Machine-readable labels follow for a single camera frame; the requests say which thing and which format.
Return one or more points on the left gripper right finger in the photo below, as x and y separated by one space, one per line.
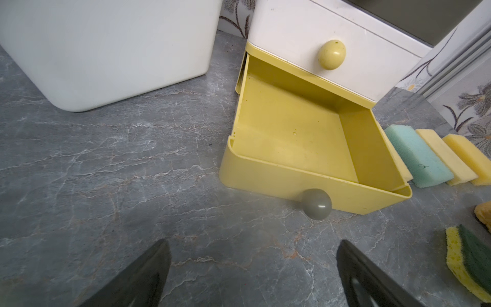
365 284

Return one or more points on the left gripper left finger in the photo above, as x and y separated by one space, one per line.
139 284

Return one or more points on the dark green scouring sponge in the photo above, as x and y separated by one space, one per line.
468 258

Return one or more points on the orange sponge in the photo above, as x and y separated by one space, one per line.
483 214

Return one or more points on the light green sponge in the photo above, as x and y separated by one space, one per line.
426 167

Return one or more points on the pale yellow sponge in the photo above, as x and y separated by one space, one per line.
462 173

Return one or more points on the bright yellow sponge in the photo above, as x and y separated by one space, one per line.
472 156

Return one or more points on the green three-drawer cabinet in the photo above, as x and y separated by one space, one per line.
312 72

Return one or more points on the yellow green-backed sponge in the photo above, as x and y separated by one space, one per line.
404 171

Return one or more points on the blue lid storage box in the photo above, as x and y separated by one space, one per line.
87 54

